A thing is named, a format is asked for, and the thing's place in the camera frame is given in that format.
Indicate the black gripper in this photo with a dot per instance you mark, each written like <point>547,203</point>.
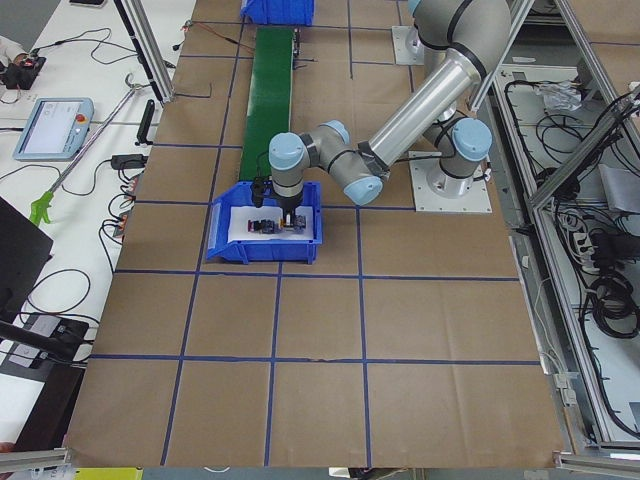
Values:
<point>289,203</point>

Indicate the yellow push button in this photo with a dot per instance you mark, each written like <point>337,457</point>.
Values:
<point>295,223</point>

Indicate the blue bin left side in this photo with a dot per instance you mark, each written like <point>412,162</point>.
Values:
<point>246,251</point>

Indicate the blue bin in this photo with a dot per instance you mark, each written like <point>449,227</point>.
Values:
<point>279,12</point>
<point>246,251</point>

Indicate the green conveyor belt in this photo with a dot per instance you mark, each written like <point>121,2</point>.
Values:
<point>269,104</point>

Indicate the black handheld device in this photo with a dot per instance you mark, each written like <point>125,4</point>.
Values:
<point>142,135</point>

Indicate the black power adapter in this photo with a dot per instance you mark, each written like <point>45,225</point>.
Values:
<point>128,161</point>

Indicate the blue bin right side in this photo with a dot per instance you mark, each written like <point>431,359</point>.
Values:
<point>279,12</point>

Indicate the teach pendant tablet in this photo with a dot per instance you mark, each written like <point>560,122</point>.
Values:
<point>55,130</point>

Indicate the green grabber reach tool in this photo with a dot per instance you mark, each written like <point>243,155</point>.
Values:
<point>39,207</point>

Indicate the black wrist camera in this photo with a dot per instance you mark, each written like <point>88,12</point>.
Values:
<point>261,189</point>

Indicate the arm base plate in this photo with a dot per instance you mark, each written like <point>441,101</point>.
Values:
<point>434,191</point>
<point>408,49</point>

